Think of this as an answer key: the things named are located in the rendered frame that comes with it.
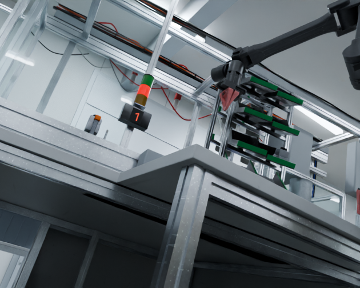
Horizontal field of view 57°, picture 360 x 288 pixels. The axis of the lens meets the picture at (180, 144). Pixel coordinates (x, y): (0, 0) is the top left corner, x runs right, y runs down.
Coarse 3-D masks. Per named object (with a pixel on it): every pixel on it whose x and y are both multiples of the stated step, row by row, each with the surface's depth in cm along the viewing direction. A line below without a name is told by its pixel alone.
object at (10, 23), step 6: (18, 0) 133; (24, 0) 134; (18, 6) 132; (24, 6) 133; (12, 12) 130; (18, 12) 131; (12, 18) 130; (6, 24) 128; (12, 24) 129; (0, 30) 126; (6, 30) 127; (0, 36) 126; (6, 36) 127; (0, 42) 125; (0, 48) 125
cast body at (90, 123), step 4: (92, 116) 116; (88, 120) 118; (92, 120) 116; (100, 120) 117; (88, 124) 114; (92, 124) 114; (100, 124) 117; (88, 128) 113; (96, 128) 115; (96, 132) 114
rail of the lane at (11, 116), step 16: (0, 112) 89; (16, 112) 92; (32, 112) 93; (16, 128) 90; (32, 128) 92; (48, 128) 93; (64, 128) 95; (48, 144) 93; (64, 144) 94; (80, 144) 96; (96, 144) 99; (112, 144) 100; (96, 160) 97; (112, 160) 99; (128, 160) 101
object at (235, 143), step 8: (224, 128) 160; (232, 136) 144; (240, 136) 162; (248, 136) 162; (232, 144) 140; (240, 144) 134; (248, 144) 134; (256, 144) 149; (256, 152) 135; (264, 152) 135
